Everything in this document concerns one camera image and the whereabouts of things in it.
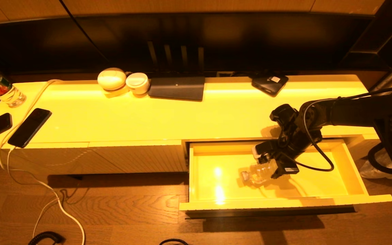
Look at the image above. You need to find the thick white power cable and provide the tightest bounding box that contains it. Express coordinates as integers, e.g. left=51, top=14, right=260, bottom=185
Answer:
left=0, top=79, right=86, bottom=245

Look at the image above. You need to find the thin black television cable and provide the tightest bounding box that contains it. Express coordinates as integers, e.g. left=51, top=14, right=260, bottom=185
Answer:
left=59, top=0, right=110, bottom=63

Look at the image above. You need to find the clear bottle with white cap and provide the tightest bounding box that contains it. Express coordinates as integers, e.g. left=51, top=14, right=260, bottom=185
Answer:
left=240, top=159, right=279, bottom=187

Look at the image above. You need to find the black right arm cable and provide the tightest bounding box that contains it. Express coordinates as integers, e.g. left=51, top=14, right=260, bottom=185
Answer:
left=293, top=84, right=392, bottom=172

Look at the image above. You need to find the cream drawer with dark handle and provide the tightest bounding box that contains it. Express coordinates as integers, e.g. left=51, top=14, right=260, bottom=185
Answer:
left=179, top=139, right=392, bottom=218

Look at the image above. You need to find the dark wooden shelf unit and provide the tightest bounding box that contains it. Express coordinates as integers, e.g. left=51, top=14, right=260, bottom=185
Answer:
left=341, top=0, right=392, bottom=70

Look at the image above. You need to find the black television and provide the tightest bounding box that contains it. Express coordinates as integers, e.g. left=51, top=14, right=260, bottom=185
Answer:
left=0, top=12, right=373, bottom=78

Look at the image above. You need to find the black coiled cable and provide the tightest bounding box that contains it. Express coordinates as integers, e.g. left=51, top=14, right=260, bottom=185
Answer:
left=28, top=231, right=65, bottom=245

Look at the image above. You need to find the dark grey flat box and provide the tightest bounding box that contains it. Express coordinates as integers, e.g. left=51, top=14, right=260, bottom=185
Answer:
left=148, top=76, right=206, bottom=101

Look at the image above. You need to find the white egg-shaped case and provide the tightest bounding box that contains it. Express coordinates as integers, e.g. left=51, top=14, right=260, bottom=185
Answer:
left=97, top=67, right=127, bottom=91

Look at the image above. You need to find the long white cabinet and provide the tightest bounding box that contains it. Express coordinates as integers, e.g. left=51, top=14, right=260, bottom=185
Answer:
left=0, top=75, right=392, bottom=176

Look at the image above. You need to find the white round lidded cup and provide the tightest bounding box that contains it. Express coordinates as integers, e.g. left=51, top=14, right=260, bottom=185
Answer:
left=126, top=72, right=150, bottom=95

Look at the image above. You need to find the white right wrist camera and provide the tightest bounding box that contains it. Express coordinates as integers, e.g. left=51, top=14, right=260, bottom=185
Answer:
left=251, top=145, right=264, bottom=160

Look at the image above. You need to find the thin white phone cable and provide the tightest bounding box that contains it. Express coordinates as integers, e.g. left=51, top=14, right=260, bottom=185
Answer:
left=7, top=147, right=62, bottom=239

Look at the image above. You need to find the black device with white label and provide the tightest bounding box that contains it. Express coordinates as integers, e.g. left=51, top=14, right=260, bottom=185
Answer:
left=251, top=75, right=289, bottom=97

